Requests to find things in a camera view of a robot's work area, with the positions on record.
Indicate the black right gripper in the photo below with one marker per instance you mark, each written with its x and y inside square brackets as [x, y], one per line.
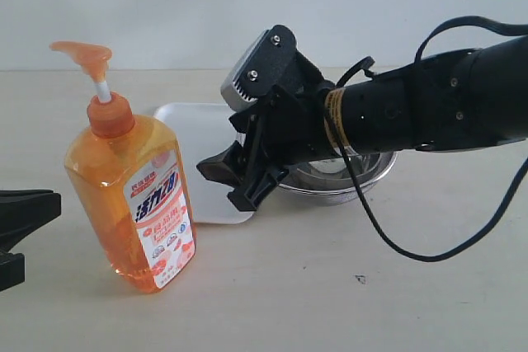
[281, 129]

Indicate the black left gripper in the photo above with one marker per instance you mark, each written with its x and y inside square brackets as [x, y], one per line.
[22, 213]

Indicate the orange dish soap pump bottle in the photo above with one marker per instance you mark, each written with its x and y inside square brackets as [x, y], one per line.
[128, 173]

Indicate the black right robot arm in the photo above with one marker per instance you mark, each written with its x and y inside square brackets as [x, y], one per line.
[452, 102]

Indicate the small stainless steel bowl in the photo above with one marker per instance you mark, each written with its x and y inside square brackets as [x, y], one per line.
[332, 174]

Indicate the steel mesh colander basket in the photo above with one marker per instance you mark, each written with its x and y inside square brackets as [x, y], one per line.
[336, 197]

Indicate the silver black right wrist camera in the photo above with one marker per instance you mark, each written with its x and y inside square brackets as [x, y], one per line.
[259, 68]

